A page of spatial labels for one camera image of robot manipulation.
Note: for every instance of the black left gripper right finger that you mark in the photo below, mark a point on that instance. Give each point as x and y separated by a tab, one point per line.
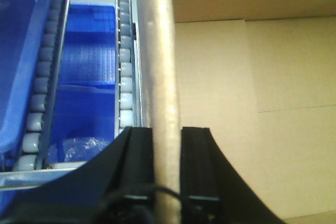
211	184

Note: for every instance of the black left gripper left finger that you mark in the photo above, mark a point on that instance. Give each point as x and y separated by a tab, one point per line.
76	196

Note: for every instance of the brown cardboard box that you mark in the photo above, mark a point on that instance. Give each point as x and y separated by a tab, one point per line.
261	75

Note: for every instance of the blue crate below shelf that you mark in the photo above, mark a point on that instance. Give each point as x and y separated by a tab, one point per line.
86	85

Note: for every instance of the metal shelf front beam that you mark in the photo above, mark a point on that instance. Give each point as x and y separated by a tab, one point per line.
33	178

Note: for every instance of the clear plastic bag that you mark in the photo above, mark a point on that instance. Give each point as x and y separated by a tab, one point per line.
80	149

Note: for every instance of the left white roller track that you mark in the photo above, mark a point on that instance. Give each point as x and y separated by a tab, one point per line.
35	142

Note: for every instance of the white roller track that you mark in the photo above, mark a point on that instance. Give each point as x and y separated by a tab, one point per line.
128	112
35	142

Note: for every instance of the right white roller track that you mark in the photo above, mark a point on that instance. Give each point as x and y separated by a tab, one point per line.
128	112

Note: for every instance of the large blue plastic bin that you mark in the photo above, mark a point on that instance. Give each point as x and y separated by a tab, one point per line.
22	27

